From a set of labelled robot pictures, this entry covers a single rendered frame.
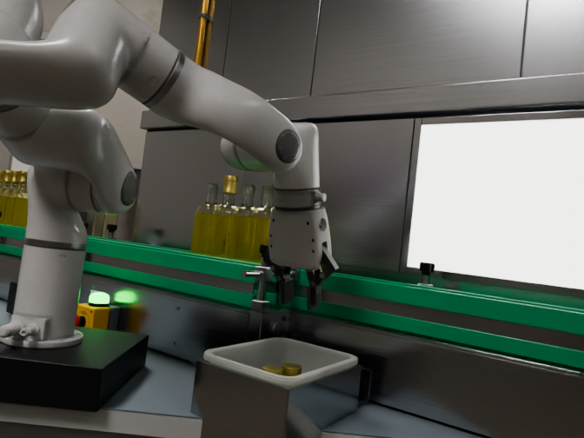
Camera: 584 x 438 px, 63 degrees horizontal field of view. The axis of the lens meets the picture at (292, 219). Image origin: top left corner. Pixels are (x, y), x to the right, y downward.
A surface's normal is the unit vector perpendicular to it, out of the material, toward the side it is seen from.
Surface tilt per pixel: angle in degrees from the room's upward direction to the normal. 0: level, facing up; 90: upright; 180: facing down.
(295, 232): 106
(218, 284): 90
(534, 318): 90
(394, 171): 90
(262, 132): 99
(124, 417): 90
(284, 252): 111
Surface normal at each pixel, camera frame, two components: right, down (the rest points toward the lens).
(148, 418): 0.04, -0.04
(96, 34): 0.63, -0.43
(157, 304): -0.55, -0.10
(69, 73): 0.15, 0.61
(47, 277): 0.32, -0.01
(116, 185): 0.92, 0.29
